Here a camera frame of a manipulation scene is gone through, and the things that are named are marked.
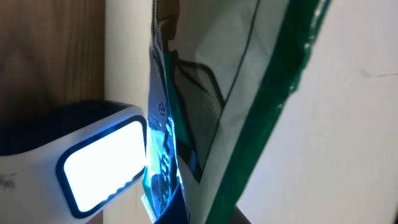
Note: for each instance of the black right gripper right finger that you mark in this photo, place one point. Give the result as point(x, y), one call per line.
point(237, 217)

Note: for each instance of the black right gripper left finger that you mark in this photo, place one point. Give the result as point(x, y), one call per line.
point(175, 212)

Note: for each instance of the white barcode scanner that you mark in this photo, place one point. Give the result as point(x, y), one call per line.
point(67, 165)

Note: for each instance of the dark green package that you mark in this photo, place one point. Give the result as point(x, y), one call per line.
point(221, 72)

